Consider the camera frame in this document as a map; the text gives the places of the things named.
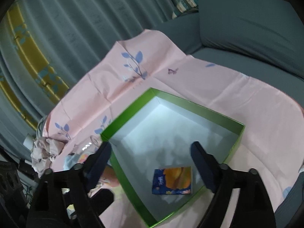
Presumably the grey sofa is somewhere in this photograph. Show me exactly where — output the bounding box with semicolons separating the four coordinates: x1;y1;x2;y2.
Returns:
161;0;304;221

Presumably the pink floral cloth sheet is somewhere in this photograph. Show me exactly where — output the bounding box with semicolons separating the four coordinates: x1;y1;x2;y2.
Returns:
43;30;303;227

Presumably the black tracking camera box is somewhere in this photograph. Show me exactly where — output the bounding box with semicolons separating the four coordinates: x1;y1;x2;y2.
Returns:
0;161;28;228

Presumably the crumpled beige cloth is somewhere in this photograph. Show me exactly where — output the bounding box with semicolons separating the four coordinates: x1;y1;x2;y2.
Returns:
30;137;67;178

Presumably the striped cushion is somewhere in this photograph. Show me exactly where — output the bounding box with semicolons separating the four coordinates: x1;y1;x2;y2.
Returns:
172;0;199;19

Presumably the green cardboard box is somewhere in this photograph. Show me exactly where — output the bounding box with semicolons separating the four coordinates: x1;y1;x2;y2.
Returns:
101;88;245;227

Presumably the pink Wrigley's gum jar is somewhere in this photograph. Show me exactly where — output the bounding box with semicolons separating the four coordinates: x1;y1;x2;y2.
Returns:
88;165;120;197

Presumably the clear glass jar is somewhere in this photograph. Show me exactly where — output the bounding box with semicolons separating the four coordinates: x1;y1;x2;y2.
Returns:
81;135;100;155

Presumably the blue Tempo tissue pack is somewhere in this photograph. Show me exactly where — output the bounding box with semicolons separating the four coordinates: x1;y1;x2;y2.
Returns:
151;166;192;195

